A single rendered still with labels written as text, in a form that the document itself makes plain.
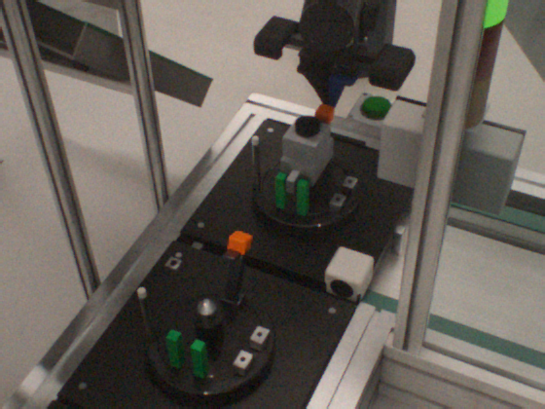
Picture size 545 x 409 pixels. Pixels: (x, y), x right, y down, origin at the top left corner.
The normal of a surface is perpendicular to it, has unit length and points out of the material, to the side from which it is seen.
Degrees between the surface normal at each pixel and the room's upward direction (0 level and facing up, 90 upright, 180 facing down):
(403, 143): 90
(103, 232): 0
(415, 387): 90
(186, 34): 0
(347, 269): 0
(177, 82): 90
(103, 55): 90
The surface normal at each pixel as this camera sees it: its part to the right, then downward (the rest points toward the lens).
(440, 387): -0.44, 0.65
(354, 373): -0.02, -0.70
